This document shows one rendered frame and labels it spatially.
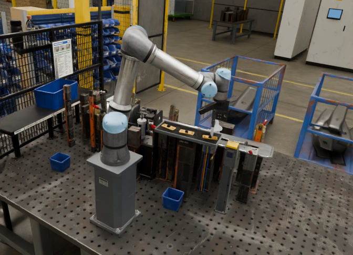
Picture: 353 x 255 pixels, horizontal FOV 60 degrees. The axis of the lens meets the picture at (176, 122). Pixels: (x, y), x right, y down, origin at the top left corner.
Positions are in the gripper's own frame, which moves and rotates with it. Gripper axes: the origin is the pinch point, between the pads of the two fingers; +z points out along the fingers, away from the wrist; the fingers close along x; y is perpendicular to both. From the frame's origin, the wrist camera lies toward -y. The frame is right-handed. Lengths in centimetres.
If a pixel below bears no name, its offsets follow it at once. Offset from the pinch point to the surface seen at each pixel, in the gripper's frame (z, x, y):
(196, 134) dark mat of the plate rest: 4.2, 1.5, -7.7
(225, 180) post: 26.8, -6.6, 11.8
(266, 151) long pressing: 20.2, 21.8, 37.6
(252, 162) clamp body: 19.6, 5.6, 26.9
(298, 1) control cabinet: -42, 775, 214
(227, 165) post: 16.2, -7.0, 11.4
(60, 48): -19, 74, -122
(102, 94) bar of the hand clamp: 0, 36, -75
